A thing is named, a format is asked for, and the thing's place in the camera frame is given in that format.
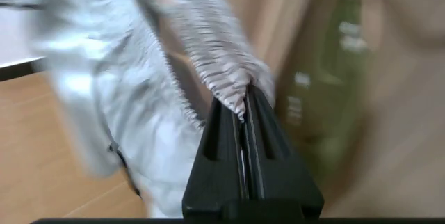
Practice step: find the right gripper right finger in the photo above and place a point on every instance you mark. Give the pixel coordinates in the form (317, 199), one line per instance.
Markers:
(288, 185)

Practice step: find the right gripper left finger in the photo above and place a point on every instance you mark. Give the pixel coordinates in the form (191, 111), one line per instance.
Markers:
(215, 185)

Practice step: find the green long-sleeved shirt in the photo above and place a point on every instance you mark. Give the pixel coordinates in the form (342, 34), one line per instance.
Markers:
(330, 105)

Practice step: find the pale grey shorts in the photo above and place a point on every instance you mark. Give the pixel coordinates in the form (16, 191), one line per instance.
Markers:
(104, 78)

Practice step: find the beige curtain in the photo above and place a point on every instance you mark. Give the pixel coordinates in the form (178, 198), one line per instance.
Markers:
(410, 112)

